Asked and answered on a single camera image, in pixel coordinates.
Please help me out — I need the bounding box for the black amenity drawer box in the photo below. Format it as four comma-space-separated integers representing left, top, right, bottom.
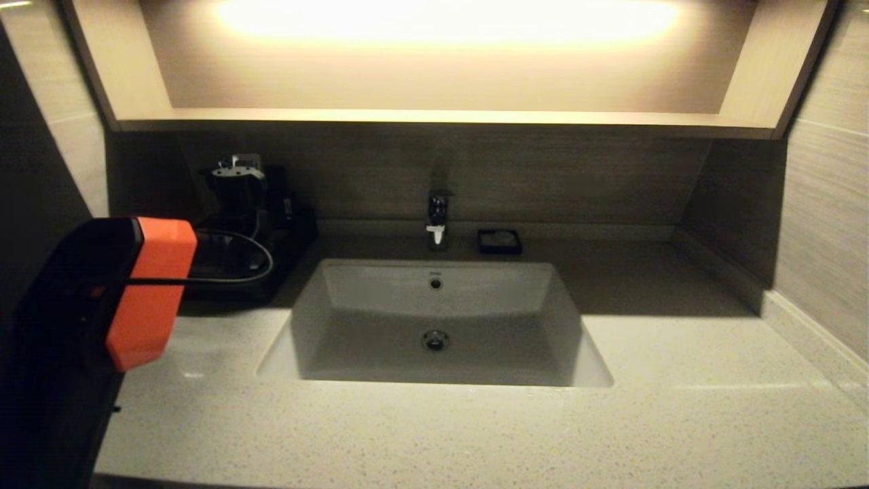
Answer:
183, 211, 320, 303

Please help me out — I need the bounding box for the chrome faucet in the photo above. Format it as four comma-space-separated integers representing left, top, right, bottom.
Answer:
425, 192, 456, 253

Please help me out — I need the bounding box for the white sink basin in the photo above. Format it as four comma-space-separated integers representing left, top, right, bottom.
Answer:
257, 259, 613, 388

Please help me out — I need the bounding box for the black soap dish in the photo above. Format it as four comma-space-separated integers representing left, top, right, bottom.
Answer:
477, 230, 523, 257

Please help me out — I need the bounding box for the warm light strip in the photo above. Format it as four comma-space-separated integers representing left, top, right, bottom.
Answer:
217, 0, 680, 52

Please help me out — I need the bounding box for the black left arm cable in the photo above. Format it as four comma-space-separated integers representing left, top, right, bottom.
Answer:
126, 228, 276, 285

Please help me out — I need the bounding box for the wooden wall shelf niche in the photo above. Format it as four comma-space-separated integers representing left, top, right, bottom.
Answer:
61, 0, 839, 142

